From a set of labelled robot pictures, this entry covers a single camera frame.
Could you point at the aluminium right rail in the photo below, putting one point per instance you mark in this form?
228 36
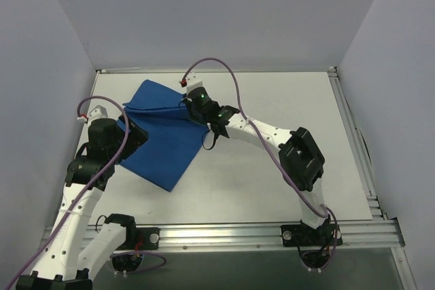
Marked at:
358 147

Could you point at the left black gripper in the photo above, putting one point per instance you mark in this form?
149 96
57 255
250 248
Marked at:
136 132

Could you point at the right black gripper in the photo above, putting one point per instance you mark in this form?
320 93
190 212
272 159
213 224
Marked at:
189 106

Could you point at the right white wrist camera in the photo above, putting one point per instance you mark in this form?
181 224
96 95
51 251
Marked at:
190 82

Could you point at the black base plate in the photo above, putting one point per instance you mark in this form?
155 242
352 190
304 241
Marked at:
301 235
141 239

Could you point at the blue surgical wrap cloth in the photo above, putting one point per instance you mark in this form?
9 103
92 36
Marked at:
173 140

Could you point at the aluminium front rail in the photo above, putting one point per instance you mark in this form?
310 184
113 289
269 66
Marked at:
240 237

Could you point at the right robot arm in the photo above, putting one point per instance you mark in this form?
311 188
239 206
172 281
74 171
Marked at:
294 152

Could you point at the aluminium rail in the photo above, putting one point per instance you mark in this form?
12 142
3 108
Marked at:
358 147
217 69
240 237

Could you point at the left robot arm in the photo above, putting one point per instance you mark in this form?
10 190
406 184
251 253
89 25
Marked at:
61 263

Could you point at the aluminium back rail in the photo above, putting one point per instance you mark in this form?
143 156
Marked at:
217 69

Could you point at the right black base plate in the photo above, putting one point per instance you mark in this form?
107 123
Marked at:
301 235

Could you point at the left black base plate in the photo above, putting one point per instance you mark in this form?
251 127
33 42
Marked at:
141 239

